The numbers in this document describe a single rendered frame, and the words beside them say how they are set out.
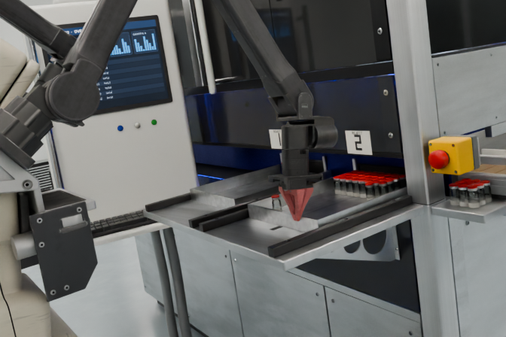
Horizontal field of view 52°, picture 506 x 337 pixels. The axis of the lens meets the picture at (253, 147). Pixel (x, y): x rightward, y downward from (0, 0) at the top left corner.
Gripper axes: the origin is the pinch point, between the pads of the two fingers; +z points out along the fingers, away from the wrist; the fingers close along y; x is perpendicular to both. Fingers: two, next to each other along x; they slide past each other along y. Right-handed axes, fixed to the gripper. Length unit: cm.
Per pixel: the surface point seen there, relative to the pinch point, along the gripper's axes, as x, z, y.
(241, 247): 3.7, 5.4, -11.8
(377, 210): -8.1, -0.7, 16.1
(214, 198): 38.6, 0.5, 1.5
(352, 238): -11.0, 3.5, 5.8
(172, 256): 97, 31, 14
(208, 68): 65, -38, 15
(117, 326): 183, 89, 20
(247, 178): 54, -2, 22
